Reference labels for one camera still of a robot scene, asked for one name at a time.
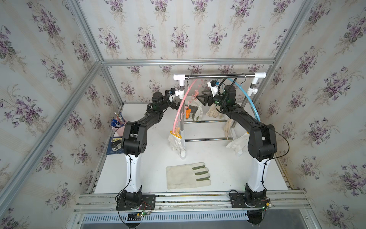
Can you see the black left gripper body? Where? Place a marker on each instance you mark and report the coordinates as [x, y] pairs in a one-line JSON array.
[[172, 106]]

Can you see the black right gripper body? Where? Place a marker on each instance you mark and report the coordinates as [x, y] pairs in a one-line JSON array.
[[217, 100]]

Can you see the white leather glove green fingers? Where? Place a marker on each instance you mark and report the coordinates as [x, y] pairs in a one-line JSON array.
[[196, 108]]

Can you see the beige glove black cuff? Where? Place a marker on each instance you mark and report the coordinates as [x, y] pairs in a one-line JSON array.
[[228, 128], [214, 112]]

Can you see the blue wavy hanger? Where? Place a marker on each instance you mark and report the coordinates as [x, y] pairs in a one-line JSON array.
[[225, 98]]

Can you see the white glove yellow cuff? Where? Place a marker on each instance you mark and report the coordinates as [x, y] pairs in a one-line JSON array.
[[239, 144], [175, 143]]

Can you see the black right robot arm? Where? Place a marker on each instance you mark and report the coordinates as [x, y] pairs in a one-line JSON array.
[[255, 191]]

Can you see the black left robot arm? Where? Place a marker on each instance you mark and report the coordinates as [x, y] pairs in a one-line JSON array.
[[134, 143]]

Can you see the pink wavy hanger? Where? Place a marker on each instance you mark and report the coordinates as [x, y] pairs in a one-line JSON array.
[[182, 94]]

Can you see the white steel drying rack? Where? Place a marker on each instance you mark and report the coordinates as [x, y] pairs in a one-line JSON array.
[[262, 140]]

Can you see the orange plastic clothespin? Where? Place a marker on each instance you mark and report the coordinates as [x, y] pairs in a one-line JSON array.
[[187, 113]]

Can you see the tan plastic clothespin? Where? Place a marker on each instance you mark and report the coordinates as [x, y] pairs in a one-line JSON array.
[[177, 131]]

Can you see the blue pens in bucket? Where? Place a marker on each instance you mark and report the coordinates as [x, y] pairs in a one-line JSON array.
[[118, 121]]

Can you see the pink metal pen bucket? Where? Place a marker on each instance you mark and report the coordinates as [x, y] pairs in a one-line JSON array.
[[118, 131]]

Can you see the small circuit board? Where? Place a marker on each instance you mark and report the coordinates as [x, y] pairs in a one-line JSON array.
[[138, 216]]

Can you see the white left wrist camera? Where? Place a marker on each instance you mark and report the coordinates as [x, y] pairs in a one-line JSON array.
[[172, 94]]

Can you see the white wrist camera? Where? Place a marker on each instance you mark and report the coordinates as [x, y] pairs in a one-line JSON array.
[[172, 94], [213, 86]]

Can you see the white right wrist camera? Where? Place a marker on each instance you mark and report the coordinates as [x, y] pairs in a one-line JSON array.
[[213, 86]]

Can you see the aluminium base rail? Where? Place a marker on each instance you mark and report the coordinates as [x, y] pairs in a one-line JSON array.
[[186, 206]]

